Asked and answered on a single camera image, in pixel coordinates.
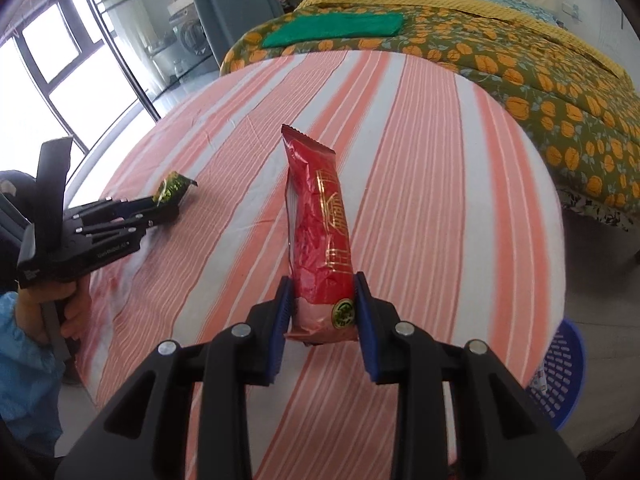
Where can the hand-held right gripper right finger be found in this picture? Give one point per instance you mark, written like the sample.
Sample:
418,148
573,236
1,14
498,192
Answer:
367,335

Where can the green towel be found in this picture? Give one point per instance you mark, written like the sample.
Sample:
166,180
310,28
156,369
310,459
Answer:
335,30

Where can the blue plastic basket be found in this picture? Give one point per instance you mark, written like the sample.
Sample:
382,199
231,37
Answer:
557,375

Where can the grey blue curtain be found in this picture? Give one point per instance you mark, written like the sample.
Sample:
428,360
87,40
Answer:
230,5

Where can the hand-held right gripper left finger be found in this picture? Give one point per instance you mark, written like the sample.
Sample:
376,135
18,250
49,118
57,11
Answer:
280,330

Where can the grey washing machine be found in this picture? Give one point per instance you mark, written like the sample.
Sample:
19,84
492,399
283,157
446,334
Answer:
189,32

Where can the white wall socket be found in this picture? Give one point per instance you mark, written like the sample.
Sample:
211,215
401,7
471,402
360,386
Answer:
571,12

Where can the yellow blanket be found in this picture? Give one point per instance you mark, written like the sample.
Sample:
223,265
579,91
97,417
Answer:
450,7

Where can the person's left hand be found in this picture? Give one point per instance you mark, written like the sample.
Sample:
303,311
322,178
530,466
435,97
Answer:
75,307

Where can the black framed window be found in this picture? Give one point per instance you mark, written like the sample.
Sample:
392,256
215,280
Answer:
50,60

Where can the person's left forearm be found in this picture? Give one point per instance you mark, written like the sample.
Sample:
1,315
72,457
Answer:
27,375

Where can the small green wrapper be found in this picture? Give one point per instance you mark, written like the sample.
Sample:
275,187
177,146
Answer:
172,188

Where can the red snack packet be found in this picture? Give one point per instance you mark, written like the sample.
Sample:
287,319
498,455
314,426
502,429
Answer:
320,230

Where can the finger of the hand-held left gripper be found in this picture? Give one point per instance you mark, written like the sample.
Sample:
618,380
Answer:
115,207
145,217

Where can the glass sliding door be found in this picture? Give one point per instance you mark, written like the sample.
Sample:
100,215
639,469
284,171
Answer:
135,5

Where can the blue patterned pillow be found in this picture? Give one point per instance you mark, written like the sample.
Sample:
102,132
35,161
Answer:
515,5

